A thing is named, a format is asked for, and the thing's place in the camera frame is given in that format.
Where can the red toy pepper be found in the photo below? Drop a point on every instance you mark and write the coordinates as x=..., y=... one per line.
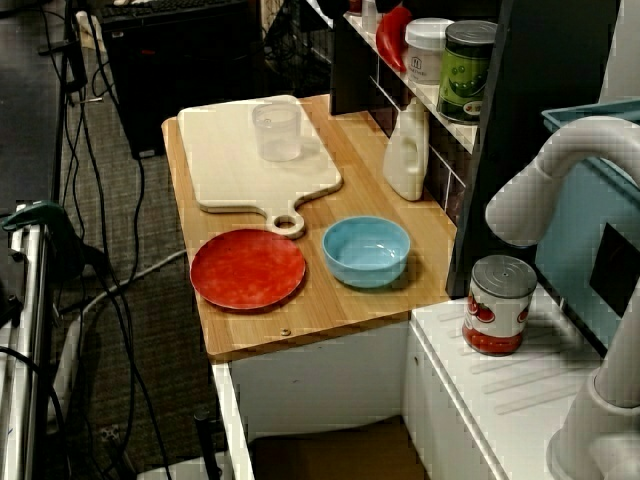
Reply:
x=392, y=35

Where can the light blue bowl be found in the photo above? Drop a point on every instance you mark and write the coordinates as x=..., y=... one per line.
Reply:
x=367, y=272

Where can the red round plate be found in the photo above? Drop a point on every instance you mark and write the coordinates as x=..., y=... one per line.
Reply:
x=247, y=270

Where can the white detergent bottle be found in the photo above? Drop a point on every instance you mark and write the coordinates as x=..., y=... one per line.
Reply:
x=405, y=165

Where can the clear open plastic jar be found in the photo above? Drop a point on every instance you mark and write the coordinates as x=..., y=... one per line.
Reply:
x=277, y=135

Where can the light wooden cutting board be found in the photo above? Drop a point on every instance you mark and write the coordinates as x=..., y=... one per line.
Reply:
x=225, y=160

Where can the white toy kitchen cabinet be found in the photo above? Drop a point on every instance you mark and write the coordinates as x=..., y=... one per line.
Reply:
x=320, y=380

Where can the tomato can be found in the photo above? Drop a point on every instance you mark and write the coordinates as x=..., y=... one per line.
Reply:
x=497, y=310

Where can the white-lidded plastic jar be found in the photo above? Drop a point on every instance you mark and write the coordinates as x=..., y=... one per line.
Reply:
x=425, y=55
x=368, y=15

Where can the green peas can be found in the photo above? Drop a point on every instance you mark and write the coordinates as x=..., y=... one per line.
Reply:
x=462, y=75

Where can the orange beans can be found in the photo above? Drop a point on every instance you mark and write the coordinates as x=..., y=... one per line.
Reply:
x=354, y=5

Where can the grey toy faucet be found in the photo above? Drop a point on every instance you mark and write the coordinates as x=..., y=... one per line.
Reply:
x=565, y=145

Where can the dark shelf unit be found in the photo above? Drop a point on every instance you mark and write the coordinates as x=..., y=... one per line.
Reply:
x=540, y=75

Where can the green clamp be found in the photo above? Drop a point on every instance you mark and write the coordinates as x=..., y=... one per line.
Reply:
x=40, y=215

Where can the black metal post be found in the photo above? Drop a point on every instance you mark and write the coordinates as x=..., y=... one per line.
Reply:
x=207, y=440

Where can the aluminium frame rail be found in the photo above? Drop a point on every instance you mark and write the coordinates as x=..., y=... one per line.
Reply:
x=30, y=300

